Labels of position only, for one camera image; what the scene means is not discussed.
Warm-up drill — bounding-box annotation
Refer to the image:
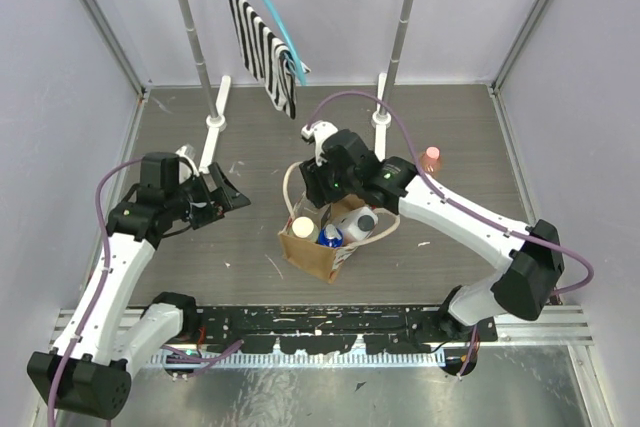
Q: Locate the white cap green bottle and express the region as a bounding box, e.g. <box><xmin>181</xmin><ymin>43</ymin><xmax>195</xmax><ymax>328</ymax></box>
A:
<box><xmin>290</xmin><ymin>216</ymin><xmax>319</xmax><ymax>243</ymax></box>

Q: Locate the orange blue spray bottle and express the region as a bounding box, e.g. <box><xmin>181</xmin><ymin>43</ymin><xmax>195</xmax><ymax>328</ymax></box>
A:
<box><xmin>317</xmin><ymin>224</ymin><xmax>344</xmax><ymax>248</ymax></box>

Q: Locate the white jug grey cap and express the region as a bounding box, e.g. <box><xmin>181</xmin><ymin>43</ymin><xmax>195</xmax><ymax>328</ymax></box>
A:
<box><xmin>332</xmin><ymin>206</ymin><xmax>378</xmax><ymax>245</ymax></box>

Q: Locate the brown canvas tote bag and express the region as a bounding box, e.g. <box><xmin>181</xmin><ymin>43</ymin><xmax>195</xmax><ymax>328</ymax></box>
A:
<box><xmin>278</xmin><ymin>162</ymin><xmax>400</xmax><ymax>284</ymax></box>

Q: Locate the pink cap peach bottle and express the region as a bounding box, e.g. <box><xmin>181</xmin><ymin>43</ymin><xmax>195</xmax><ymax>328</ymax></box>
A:
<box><xmin>419</xmin><ymin>146</ymin><xmax>442</xmax><ymax>177</ymax></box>

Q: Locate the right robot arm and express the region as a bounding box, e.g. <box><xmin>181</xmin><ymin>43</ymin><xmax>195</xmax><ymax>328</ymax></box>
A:
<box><xmin>300</xmin><ymin>121</ymin><xmax>564</xmax><ymax>341</ymax></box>

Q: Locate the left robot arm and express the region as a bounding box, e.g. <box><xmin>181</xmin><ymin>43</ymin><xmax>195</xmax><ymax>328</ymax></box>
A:
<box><xmin>27</xmin><ymin>152</ymin><xmax>251</xmax><ymax>426</ymax></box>

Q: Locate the white clothes rack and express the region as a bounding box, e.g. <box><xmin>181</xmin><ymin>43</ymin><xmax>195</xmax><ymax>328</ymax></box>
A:
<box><xmin>162</xmin><ymin>0</ymin><xmax>427</xmax><ymax>176</ymax></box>

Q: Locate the blue clothes hanger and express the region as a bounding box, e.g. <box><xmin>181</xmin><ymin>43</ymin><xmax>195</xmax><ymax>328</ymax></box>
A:
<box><xmin>262</xmin><ymin>0</ymin><xmax>307</xmax><ymax>86</ymax></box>

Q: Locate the black white striped cloth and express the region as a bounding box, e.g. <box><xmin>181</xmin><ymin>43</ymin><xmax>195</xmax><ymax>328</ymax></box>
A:
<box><xmin>228</xmin><ymin>0</ymin><xmax>297</xmax><ymax>119</ymax></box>

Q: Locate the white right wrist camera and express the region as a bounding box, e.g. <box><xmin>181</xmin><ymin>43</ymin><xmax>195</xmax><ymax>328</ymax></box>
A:
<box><xmin>301</xmin><ymin>120</ymin><xmax>338</xmax><ymax>166</ymax></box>

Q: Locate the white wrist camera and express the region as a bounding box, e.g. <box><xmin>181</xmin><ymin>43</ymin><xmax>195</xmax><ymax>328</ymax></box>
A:
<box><xmin>175</xmin><ymin>144</ymin><xmax>199</xmax><ymax>183</ymax></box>
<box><xmin>301</xmin><ymin>120</ymin><xmax>338</xmax><ymax>166</ymax></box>

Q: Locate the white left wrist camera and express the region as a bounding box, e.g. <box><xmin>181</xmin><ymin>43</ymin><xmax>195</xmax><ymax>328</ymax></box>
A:
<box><xmin>175</xmin><ymin>144</ymin><xmax>199</xmax><ymax>183</ymax></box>

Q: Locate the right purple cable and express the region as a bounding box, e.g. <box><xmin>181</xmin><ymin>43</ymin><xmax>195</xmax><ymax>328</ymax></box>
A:
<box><xmin>305</xmin><ymin>90</ymin><xmax>596</xmax><ymax>295</ymax></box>

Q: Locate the purple cable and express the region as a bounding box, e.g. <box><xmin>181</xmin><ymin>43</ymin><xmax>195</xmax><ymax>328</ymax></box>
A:
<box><xmin>305</xmin><ymin>90</ymin><xmax>596</xmax><ymax>295</ymax></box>
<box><xmin>46</xmin><ymin>156</ymin><xmax>246</xmax><ymax>427</ymax></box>

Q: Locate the grey slotted cable duct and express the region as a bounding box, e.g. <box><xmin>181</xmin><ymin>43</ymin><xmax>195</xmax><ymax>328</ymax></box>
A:
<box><xmin>147</xmin><ymin>346</ymin><xmax>446</xmax><ymax>369</ymax></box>

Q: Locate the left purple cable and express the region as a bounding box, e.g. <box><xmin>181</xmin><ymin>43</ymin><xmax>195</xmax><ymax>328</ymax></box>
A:
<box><xmin>46</xmin><ymin>156</ymin><xmax>246</xmax><ymax>427</ymax></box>

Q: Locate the black mounting base rail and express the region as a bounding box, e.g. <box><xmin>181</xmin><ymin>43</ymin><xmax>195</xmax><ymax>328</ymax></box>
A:
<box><xmin>179</xmin><ymin>303</ymin><xmax>499</xmax><ymax>356</ymax></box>

